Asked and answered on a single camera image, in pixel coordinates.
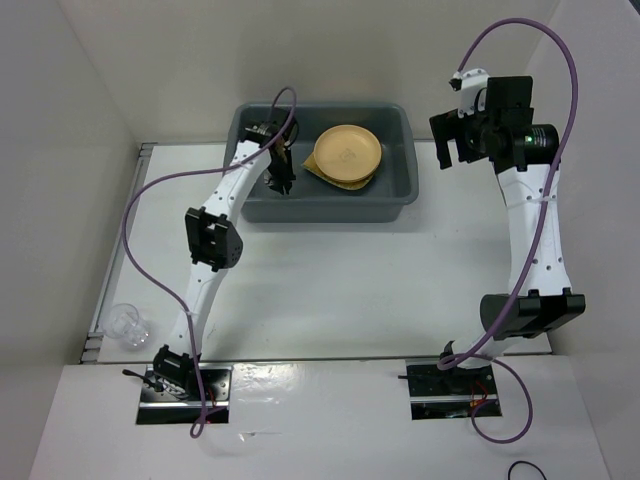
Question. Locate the woven bamboo tray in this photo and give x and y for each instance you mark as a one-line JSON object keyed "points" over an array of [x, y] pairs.
{"points": [[311, 166]]}

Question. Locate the yellow bear plate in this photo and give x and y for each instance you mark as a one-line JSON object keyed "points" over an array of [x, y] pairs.
{"points": [[351, 186], [347, 153]]}

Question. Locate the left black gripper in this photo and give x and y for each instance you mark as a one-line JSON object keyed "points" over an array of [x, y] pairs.
{"points": [[287, 177]]}

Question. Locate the clear glass cup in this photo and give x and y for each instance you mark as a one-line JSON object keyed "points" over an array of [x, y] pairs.
{"points": [[281, 151], [125, 324]]}

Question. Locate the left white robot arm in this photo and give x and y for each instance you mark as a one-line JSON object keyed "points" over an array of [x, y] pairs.
{"points": [[263, 152]]}

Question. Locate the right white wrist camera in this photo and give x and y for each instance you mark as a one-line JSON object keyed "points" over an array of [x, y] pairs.
{"points": [[471, 86]]}

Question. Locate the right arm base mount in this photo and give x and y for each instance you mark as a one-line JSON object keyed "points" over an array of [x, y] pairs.
{"points": [[451, 394]]}

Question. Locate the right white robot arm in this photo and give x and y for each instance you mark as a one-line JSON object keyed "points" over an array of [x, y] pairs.
{"points": [[539, 296]]}

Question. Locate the grey plastic bin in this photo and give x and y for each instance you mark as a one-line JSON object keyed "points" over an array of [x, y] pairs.
{"points": [[394, 185]]}

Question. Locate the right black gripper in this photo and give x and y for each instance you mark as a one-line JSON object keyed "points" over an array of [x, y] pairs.
{"points": [[448, 125]]}

